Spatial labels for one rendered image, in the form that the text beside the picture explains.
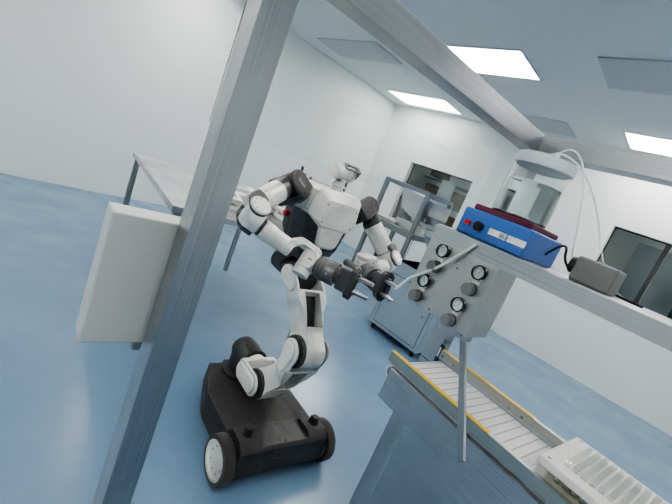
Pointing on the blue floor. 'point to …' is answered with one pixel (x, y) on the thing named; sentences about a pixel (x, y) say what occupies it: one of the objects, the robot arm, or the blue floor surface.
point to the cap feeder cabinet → (404, 313)
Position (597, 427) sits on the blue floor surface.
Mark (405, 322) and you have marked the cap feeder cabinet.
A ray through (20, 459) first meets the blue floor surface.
